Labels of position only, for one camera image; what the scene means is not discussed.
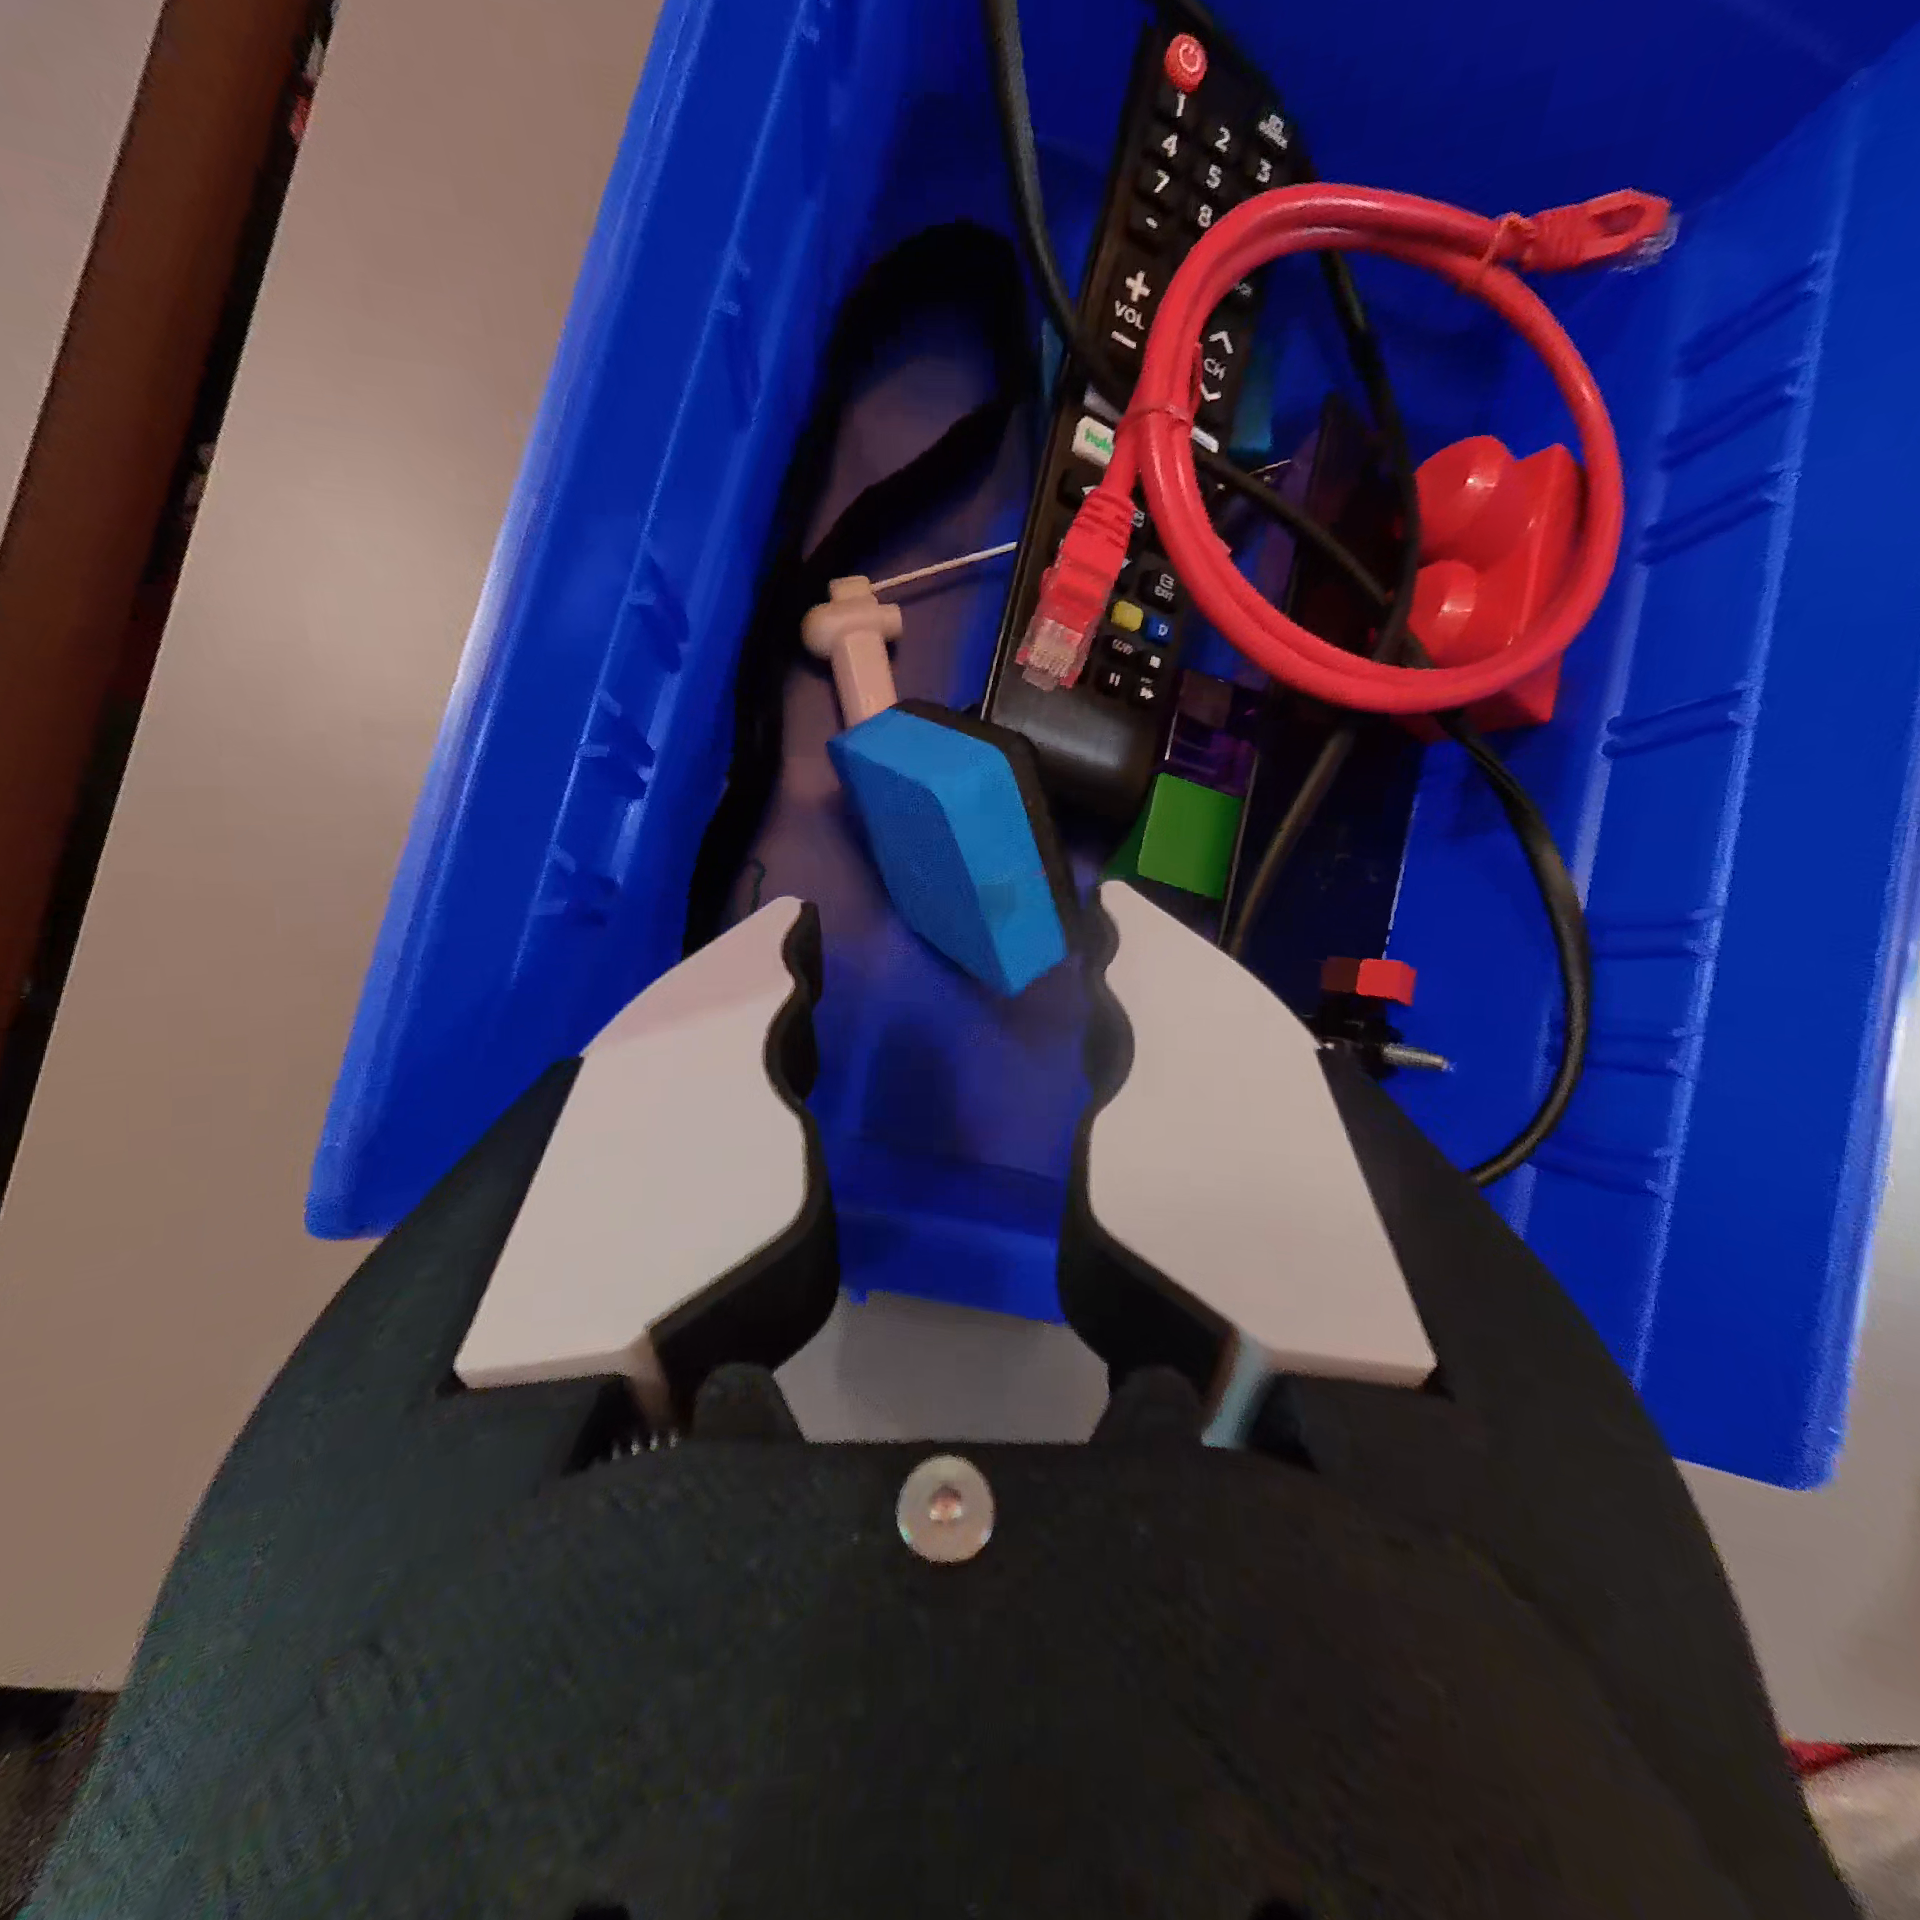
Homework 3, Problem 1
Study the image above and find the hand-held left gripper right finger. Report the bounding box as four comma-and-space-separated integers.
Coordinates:
1055, 881, 1442, 1449

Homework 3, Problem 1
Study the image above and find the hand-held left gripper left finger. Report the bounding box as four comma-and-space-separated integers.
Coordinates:
452, 895, 842, 1390

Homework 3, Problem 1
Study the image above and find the blue black whiteboard eraser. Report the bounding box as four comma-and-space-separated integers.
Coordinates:
828, 702, 1070, 1000

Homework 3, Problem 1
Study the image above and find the blue plastic bin with sticker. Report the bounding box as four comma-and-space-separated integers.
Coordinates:
303, 0, 1920, 1490

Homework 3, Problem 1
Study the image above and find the red ethernet cable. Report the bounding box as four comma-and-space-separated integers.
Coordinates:
1016, 182, 1674, 720

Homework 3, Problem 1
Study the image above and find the small red black connector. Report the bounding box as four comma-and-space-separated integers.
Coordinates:
1315, 955, 1454, 1080

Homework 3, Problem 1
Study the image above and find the dark purple flat box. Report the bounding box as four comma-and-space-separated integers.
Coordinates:
1102, 396, 1427, 970

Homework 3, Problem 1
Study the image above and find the green block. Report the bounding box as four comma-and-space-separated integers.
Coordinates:
1133, 771, 1250, 901

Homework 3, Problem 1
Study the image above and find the beige plastic peg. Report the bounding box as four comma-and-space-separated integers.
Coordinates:
801, 575, 906, 726

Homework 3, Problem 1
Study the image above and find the thin metal pin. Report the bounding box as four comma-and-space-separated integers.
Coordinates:
869, 541, 1021, 594

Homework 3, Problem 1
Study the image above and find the red toy building brick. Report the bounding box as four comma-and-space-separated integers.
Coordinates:
1402, 433, 1596, 737

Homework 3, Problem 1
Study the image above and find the dark fabric pouch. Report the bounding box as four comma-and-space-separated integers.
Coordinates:
681, 221, 1055, 961

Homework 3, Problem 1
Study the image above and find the black tv remote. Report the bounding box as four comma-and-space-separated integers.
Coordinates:
982, 21, 1303, 819

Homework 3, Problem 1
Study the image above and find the black cable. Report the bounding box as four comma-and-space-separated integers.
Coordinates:
982, 0, 1592, 1188

